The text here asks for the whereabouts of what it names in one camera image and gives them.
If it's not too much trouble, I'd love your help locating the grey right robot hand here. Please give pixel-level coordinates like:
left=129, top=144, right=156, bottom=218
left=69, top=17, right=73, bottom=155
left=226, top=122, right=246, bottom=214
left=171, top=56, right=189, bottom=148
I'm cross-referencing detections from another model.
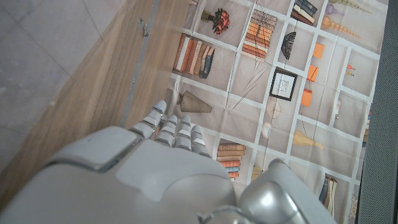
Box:
left=0, top=100, right=338, bottom=224

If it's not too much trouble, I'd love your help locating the printed bookshelf backdrop cloth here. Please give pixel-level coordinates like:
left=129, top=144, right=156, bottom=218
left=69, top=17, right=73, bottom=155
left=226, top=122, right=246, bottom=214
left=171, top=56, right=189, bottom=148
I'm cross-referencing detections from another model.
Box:
left=164, top=0, right=389, bottom=224

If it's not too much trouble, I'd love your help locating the grey perforated panel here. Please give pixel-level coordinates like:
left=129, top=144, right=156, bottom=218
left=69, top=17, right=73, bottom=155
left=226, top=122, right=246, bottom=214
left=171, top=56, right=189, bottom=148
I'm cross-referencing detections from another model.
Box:
left=357, top=0, right=398, bottom=224

